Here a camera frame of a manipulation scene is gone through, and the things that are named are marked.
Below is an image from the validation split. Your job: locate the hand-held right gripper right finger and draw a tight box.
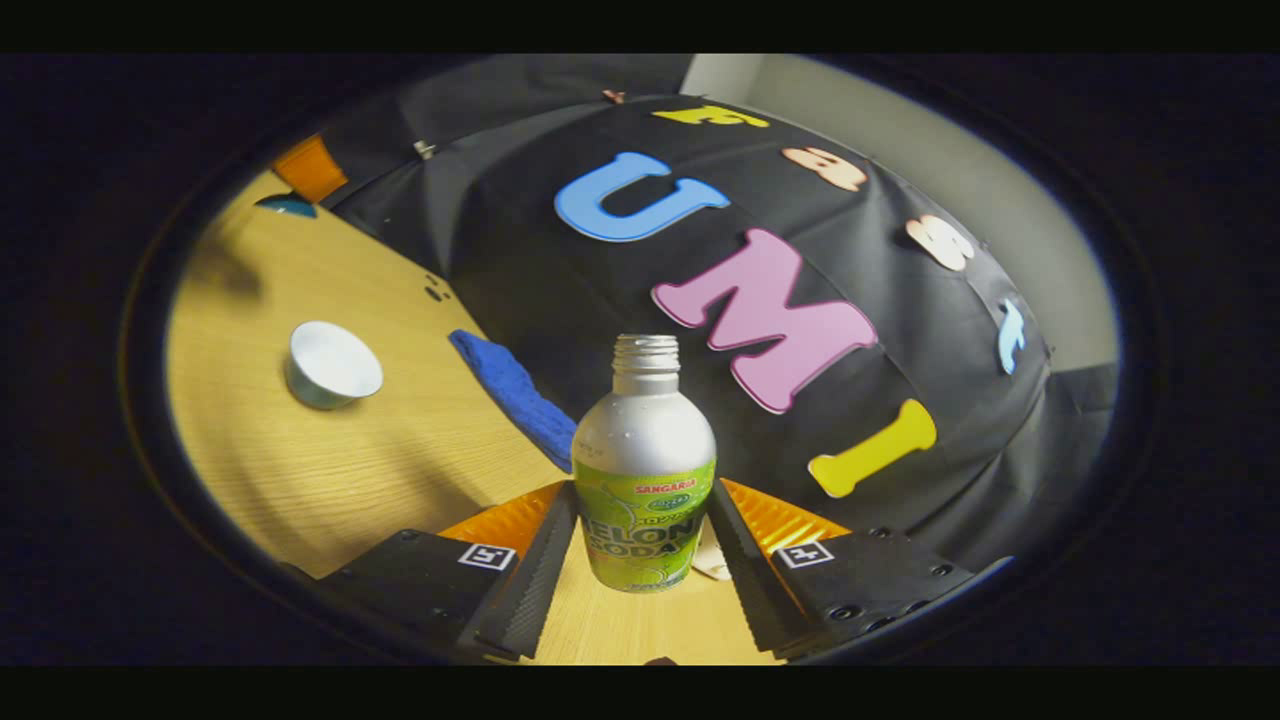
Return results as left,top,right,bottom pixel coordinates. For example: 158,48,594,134
705,477,976,661

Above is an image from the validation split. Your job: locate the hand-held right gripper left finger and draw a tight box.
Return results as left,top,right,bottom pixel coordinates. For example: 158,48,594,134
290,480,579,663

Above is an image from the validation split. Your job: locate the silver green label water bottle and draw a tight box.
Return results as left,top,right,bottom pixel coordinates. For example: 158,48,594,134
572,334,718,593

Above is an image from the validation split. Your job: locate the teal teacup with white inside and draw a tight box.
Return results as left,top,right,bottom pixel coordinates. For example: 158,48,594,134
287,320,384,411

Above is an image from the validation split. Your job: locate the white toaster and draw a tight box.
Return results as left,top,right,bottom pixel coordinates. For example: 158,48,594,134
693,520,736,582

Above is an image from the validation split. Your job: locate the blue folded cloth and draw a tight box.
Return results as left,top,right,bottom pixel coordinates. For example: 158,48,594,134
448,328,579,474

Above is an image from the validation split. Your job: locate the black backdrop cloth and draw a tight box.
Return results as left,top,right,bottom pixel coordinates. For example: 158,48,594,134
320,55,1116,576

